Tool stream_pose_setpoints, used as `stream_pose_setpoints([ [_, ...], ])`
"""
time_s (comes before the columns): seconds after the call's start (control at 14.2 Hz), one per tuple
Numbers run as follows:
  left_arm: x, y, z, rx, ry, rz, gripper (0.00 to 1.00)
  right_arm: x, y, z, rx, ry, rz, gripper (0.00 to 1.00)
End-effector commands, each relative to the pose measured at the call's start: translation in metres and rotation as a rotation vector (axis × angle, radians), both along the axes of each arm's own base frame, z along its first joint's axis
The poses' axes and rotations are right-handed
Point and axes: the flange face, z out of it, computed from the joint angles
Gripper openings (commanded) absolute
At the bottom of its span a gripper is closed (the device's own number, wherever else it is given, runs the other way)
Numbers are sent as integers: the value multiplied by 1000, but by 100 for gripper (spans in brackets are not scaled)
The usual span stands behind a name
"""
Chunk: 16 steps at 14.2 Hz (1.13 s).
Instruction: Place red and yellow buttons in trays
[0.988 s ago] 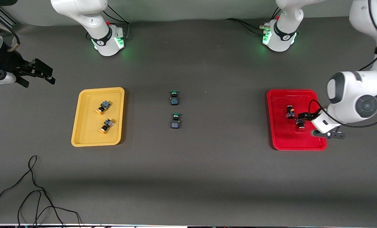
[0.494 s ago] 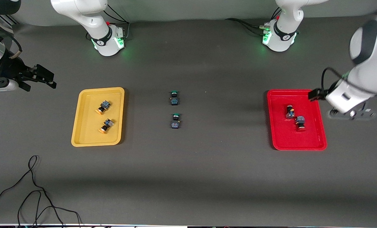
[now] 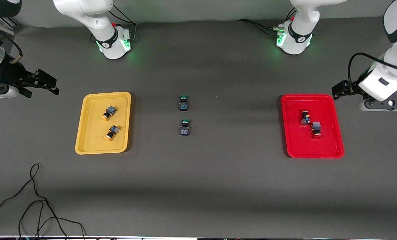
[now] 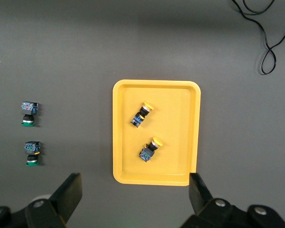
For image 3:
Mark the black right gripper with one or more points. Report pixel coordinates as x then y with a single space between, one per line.
9 74

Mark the white metal frame bar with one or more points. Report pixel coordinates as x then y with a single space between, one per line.
3 29

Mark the yellow push button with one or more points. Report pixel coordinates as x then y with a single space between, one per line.
108 112
112 132

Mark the green push button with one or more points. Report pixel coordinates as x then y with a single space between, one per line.
184 106
185 130

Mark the yellow plastic tray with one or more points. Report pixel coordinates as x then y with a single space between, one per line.
92 140

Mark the red push button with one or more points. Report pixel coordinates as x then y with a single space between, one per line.
316 129
305 117

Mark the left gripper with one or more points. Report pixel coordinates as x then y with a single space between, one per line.
343 88

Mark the dark grey table cover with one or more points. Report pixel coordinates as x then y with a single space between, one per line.
198 200

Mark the red plastic tray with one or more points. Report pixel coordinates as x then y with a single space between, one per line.
311 146

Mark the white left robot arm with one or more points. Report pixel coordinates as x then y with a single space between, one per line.
300 20

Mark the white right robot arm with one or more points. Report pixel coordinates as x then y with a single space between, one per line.
95 20

